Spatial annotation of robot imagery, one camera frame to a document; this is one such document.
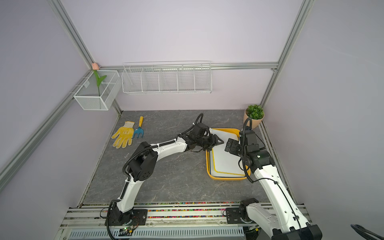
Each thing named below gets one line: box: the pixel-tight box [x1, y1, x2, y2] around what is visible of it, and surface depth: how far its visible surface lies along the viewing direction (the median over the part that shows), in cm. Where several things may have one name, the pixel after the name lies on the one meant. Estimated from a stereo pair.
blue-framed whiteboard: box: [209, 148, 246, 178], surface depth 86 cm
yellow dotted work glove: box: [111, 121, 135, 149], surface depth 108 cm
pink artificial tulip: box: [91, 62, 107, 97], surface depth 92 cm
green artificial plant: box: [246, 104, 265, 120], surface depth 104 cm
